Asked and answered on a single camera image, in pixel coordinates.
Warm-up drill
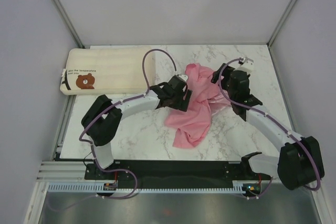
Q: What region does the aluminium front rail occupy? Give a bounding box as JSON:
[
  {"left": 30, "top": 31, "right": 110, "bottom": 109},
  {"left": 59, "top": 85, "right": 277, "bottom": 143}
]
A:
[{"left": 37, "top": 161, "right": 86, "bottom": 182}]

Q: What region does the white slotted cable duct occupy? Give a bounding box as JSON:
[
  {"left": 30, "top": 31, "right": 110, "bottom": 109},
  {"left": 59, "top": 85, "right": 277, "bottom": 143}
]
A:
[{"left": 47, "top": 182, "right": 245, "bottom": 194}]

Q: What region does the right aluminium frame post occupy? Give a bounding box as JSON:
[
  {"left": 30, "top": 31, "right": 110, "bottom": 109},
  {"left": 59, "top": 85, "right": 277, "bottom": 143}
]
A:
[{"left": 267, "top": 0, "right": 299, "bottom": 48}]

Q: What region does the left aluminium frame post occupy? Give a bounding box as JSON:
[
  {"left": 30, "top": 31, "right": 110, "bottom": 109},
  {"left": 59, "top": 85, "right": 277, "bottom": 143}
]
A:
[{"left": 51, "top": 0, "right": 85, "bottom": 49}]

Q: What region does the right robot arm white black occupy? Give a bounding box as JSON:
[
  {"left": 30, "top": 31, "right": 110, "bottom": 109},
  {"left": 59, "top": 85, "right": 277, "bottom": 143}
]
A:
[{"left": 211, "top": 58, "right": 325, "bottom": 191}]

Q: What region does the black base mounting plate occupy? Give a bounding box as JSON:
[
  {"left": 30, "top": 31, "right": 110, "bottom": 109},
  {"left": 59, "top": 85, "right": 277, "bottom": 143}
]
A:
[{"left": 85, "top": 159, "right": 270, "bottom": 188}]

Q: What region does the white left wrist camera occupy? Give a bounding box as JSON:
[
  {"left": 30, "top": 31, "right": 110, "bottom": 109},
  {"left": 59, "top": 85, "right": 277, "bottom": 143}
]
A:
[{"left": 176, "top": 74, "right": 188, "bottom": 82}]

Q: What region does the pink satin pillowcase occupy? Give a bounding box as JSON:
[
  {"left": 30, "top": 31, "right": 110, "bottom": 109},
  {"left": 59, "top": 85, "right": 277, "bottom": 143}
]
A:
[{"left": 164, "top": 63, "right": 230, "bottom": 149}]

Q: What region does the aluminium frame post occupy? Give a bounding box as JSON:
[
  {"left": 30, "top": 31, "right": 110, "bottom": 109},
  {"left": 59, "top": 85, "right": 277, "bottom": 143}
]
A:
[
  {"left": 51, "top": 0, "right": 85, "bottom": 49},
  {"left": 267, "top": 0, "right": 299, "bottom": 48}
]

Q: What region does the cream pillow with bear print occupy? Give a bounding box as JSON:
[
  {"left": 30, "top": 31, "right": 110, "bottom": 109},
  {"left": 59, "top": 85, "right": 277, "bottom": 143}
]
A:
[{"left": 60, "top": 46, "right": 156, "bottom": 95}]

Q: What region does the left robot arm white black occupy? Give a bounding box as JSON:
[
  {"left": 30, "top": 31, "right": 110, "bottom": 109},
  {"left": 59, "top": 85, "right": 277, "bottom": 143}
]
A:
[{"left": 79, "top": 74, "right": 192, "bottom": 179}]

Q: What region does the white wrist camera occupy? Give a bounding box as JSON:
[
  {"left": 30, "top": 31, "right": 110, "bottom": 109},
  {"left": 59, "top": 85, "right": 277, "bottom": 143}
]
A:
[
  {"left": 176, "top": 74, "right": 188, "bottom": 82},
  {"left": 236, "top": 57, "right": 254, "bottom": 74}
]

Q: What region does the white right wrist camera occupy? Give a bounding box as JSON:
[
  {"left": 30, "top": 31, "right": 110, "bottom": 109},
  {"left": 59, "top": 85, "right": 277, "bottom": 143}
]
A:
[{"left": 236, "top": 57, "right": 254, "bottom": 74}]

